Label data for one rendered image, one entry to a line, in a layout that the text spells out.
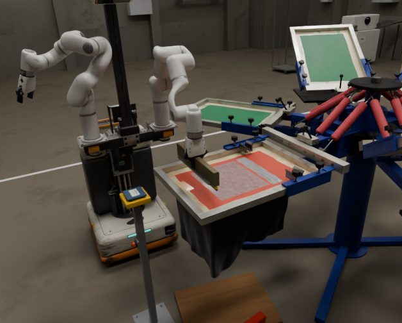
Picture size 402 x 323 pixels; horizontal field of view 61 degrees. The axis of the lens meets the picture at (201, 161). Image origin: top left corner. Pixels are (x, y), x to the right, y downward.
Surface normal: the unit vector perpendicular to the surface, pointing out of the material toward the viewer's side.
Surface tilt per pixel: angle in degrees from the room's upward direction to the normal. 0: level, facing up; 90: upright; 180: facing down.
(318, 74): 32
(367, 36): 90
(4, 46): 90
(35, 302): 0
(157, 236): 90
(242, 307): 0
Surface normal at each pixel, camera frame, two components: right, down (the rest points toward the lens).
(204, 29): 0.43, 0.38
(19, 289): -0.04, -0.90
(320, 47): -0.05, -0.53
